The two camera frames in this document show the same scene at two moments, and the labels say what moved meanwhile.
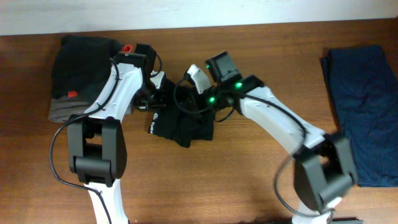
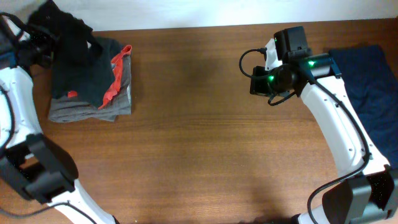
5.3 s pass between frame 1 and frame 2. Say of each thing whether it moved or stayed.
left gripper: moved
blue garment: stayed
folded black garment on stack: stayed
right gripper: moved
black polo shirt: moved
